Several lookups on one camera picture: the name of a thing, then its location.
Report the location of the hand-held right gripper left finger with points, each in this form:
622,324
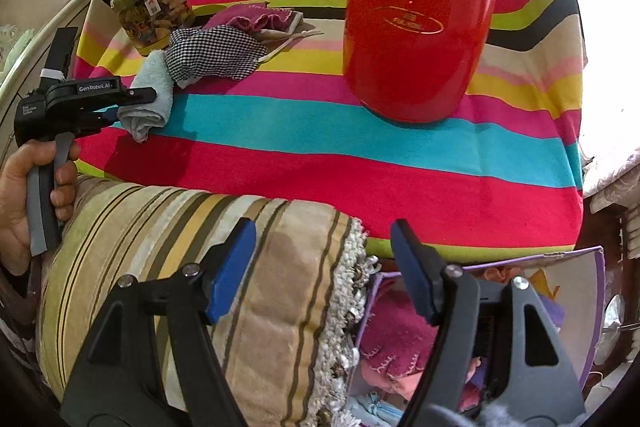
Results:
232,272

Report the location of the magenta knitted cloth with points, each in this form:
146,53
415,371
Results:
395,337

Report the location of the striped colourful tablecloth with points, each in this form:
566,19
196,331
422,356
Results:
350,167

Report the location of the black white checkered cloth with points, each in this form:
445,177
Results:
215,52

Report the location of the purple cardboard box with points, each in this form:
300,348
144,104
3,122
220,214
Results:
575,307

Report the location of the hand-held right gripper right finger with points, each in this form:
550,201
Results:
415,267

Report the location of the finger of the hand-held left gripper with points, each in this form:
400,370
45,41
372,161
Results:
142,97
107,116

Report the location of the red jar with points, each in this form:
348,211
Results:
415,57

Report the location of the striped beige cushion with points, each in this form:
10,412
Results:
280,287

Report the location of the beige folded fabric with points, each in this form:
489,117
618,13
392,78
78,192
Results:
610,182

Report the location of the glass jar with metal lid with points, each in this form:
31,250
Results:
150,12

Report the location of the person's left hand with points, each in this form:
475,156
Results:
12,197

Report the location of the light blue fuzzy towel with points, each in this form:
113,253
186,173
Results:
150,122

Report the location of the silver round object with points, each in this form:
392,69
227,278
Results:
612,324

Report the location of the pink fuzzy cloth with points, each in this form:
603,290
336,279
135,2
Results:
385,382

